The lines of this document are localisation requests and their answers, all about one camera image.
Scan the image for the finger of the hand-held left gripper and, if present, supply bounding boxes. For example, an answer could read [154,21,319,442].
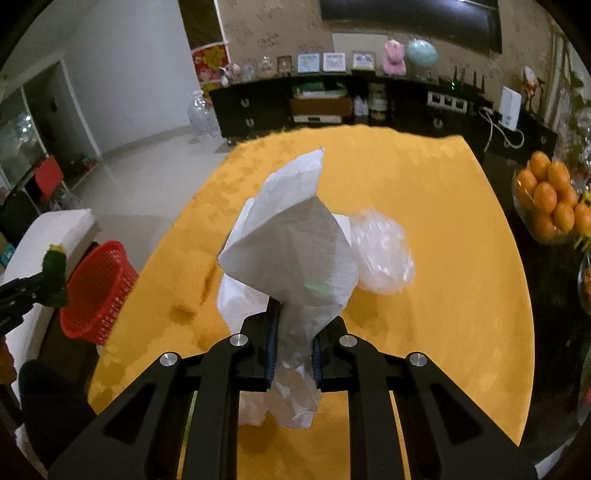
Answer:
[0,288,47,333]
[0,272,47,303]

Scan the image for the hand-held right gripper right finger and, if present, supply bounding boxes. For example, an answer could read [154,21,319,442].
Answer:
[311,316,539,480]

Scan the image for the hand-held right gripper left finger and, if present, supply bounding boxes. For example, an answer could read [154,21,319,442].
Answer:
[48,302,282,480]

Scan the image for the dark green wrapper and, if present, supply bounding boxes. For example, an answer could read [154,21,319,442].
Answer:
[41,244,70,308]

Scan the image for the red plastic mesh basket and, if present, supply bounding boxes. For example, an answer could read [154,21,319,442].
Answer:
[59,240,139,346]

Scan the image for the white paper napkin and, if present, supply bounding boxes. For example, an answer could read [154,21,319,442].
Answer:
[217,147,358,430]

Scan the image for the white crumpled tissue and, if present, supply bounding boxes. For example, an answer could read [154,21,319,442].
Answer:
[216,272,278,428]

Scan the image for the white cushioned bench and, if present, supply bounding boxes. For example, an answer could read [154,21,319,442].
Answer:
[0,209,102,444]

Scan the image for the black chair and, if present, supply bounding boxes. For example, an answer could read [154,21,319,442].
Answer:
[0,189,40,236]

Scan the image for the red chair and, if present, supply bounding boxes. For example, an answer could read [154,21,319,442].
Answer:
[34,156,68,204]

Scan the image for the clear crumpled plastic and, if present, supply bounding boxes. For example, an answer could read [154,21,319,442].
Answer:
[344,209,415,294]

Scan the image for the yellow tablecloth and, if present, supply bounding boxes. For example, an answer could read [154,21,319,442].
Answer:
[88,124,536,480]

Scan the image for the clear plastic water jug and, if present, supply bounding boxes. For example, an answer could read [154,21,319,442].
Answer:
[187,90,221,144]

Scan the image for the black television cabinet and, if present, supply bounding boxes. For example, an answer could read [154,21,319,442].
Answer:
[209,74,559,158]

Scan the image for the brown box with white base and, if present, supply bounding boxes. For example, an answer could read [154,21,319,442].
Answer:
[290,97,352,124]

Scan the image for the green folded cloth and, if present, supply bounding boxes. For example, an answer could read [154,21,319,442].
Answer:
[293,83,348,99]

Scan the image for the pile of oranges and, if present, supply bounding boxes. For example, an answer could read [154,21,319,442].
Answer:
[516,151,591,241]

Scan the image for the white socket strip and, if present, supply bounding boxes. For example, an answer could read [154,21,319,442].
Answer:
[427,91,468,114]

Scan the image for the black router with antennas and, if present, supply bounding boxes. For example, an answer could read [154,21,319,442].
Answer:
[438,67,488,93]

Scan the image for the yellow bananas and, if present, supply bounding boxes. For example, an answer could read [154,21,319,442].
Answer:
[575,189,591,252]

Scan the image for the pink plush toy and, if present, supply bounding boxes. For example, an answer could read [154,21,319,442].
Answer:
[383,39,407,76]

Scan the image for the white upright device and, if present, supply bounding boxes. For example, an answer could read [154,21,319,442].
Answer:
[498,86,522,129]

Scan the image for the light blue globe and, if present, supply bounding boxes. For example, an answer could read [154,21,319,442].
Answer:
[406,38,439,77]

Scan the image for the red and white figurine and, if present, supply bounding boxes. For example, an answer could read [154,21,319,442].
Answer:
[522,66,546,114]

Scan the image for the glass vase with plant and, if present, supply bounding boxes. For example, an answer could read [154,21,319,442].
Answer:
[551,32,591,153]

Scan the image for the white cable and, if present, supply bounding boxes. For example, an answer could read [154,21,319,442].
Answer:
[480,108,526,151]

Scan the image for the red festive wall decoration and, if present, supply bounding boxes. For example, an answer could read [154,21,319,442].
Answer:
[191,42,230,93]

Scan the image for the black wall television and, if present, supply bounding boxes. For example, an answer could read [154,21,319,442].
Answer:
[320,0,503,55]

